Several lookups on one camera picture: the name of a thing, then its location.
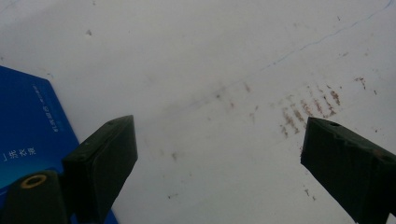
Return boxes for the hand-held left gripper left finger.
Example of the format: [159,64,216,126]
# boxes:
[61,115,139,224]

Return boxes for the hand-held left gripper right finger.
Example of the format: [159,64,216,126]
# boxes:
[300,116,396,224]

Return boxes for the blue cardboard box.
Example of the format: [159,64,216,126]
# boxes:
[0,64,120,224]

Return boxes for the white paper sheet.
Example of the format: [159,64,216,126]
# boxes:
[0,0,396,224]

